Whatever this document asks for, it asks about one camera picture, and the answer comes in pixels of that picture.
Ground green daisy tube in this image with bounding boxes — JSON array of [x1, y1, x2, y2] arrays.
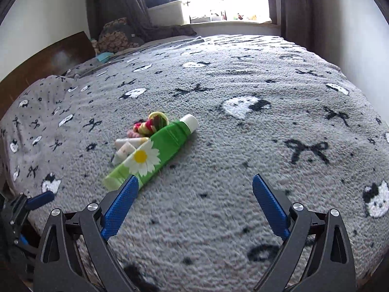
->
[[102, 114, 199, 193]]

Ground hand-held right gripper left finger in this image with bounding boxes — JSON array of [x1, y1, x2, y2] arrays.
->
[[33, 175, 139, 292]]

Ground white storage box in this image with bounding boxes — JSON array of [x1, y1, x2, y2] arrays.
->
[[148, 0, 185, 27]]

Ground small white tube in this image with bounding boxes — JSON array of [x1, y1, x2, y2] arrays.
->
[[115, 137, 150, 148]]

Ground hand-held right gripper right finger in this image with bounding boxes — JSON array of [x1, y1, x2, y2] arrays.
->
[[253, 174, 356, 292]]

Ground brown patterned pillow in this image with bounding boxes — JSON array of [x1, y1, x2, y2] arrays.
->
[[97, 17, 145, 53]]

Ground windowsill small toys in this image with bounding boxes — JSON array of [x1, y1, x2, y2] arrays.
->
[[190, 11, 272, 24]]

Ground brown wooden headboard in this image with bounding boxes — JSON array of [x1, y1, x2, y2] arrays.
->
[[0, 31, 96, 119]]

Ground grey printed blanket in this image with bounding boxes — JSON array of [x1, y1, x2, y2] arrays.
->
[[0, 34, 389, 292]]

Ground small cream tube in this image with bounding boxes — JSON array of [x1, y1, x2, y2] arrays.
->
[[113, 143, 136, 165]]

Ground brown curtain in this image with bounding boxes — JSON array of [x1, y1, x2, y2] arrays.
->
[[88, 0, 153, 38], [277, 0, 314, 50]]

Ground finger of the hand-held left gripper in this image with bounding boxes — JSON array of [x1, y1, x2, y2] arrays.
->
[[13, 234, 31, 251], [25, 191, 55, 211]]

